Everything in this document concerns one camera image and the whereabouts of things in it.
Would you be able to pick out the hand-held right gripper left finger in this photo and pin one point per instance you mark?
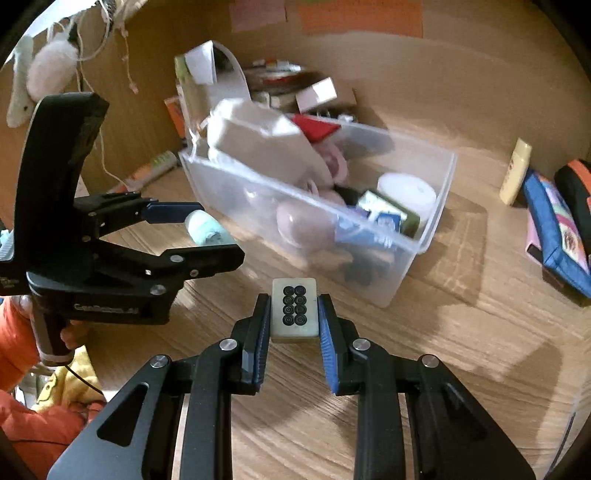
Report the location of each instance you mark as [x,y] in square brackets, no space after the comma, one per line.
[263,332]

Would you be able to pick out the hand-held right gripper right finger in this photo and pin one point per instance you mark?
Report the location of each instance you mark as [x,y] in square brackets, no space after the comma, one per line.
[325,337]

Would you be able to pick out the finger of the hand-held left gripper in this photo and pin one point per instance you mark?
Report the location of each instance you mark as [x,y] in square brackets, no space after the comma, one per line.
[207,258]
[166,211]

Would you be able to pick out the pale green tape roll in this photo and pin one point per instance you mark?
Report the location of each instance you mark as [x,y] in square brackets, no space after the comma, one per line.
[207,228]

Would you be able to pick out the mahjong tile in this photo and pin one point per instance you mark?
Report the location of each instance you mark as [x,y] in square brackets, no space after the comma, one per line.
[295,309]

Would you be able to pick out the clear plastic storage box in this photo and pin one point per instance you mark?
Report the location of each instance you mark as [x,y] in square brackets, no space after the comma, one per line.
[397,277]

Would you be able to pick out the blue snack packet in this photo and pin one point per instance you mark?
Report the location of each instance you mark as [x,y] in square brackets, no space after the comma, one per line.
[364,228]

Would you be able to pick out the person's left forearm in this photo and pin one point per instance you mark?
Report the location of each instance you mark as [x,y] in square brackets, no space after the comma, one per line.
[18,346]

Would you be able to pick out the person's left hand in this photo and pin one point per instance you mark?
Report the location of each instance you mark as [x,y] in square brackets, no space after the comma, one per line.
[71,336]

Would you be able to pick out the striped tube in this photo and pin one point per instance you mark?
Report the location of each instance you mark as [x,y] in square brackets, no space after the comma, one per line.
[152,168]

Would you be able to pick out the small orange box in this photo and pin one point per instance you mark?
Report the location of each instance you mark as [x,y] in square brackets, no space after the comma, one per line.
[174,117]

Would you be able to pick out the pink round candle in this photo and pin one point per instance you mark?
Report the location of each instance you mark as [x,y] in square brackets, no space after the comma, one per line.
[304,224]

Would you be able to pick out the white felt ornament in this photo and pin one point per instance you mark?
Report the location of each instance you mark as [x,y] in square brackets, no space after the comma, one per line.
[19,92]

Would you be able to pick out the white crumpled bag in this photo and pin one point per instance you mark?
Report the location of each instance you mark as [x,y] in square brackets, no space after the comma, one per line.
[263,134]

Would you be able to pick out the white fluffy ball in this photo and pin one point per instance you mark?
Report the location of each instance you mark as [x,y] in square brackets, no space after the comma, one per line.
[51,69]

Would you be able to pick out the green box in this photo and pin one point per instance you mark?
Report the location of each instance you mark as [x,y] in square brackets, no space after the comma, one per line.
[385,210]

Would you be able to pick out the dark green hand tool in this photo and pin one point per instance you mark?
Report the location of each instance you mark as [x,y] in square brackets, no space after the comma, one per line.
[348,194]

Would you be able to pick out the white curved stand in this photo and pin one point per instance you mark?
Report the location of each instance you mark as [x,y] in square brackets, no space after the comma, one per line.
[231,69]

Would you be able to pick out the white round container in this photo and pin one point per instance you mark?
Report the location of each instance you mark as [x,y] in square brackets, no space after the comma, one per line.
[406,191]

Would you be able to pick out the red cloth item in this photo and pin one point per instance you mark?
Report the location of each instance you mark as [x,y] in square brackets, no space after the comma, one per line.
[316,127]

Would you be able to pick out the stack of books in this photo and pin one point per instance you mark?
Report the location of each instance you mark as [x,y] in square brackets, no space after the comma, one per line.
[277,81]

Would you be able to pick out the yellow cloth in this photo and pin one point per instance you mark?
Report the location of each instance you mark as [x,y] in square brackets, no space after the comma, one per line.
[64,381]

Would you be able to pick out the small white box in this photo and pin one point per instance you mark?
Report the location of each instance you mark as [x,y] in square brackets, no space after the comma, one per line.
[316,94]

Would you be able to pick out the bunch of keys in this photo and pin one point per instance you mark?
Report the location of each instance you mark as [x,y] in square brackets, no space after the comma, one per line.
[337,115]

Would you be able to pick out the pink sticky note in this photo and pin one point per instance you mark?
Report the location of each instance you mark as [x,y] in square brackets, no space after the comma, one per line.
[256,14]

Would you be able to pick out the pink flat case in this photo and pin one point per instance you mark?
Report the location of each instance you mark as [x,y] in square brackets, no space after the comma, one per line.
[534,235]

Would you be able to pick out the blue patchwork pouch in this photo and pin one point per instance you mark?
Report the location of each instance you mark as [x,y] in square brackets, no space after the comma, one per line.
[558,240]

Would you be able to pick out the cream bottle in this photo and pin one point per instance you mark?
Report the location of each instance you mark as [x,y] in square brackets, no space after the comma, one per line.
[515,170]

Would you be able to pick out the orange sticky note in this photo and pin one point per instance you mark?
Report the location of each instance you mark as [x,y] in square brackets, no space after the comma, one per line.
[360,18]

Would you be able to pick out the black case with orange zipper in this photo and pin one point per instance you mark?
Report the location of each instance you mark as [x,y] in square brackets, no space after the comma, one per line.
[575,184]

